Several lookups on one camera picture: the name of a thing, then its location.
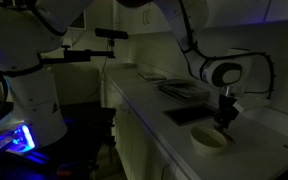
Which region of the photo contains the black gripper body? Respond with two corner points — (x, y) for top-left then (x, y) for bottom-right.
(213, 93), (242, 130)

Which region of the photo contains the red pen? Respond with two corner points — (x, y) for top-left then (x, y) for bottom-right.
(213, 124), (236, 144)

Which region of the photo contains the white round bowl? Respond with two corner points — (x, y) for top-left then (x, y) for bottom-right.
(189, 125), (229, 157)

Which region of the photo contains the dark rectangular tray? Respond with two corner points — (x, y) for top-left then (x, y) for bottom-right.
(162, 104), (219, 127)

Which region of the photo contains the stack of flat dark trays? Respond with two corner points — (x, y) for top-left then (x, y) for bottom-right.
(155, 78), (212, 103)

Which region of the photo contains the flat book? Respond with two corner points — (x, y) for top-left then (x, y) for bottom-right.
(137, 70), (167, 82)

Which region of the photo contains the white base cabinet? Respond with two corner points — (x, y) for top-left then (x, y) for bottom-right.
(99, 68), (198, 180)

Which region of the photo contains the small flat plate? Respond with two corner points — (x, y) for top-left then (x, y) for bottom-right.
(118, 62), (139, 70)

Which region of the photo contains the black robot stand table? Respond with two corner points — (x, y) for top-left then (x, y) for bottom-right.
(0, 101), (118, 180)

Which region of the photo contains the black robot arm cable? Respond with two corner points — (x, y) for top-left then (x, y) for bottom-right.
(178, 0), (276, 100)

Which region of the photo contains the white upper wall cabinet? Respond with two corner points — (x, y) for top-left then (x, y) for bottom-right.
(115, 0), (288, 36)

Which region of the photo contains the black stereo camera bar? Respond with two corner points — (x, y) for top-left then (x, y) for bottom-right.
(94, 27), (130, 41)

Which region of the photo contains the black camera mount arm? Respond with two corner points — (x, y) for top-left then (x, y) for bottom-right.
(39, 38), (118, 66)

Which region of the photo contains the dark wall frame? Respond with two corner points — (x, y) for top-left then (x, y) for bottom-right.
(68, 11), (87, 31)

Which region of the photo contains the blue lit robot base plate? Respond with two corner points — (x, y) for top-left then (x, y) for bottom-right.
(0, 123), (37, 155)

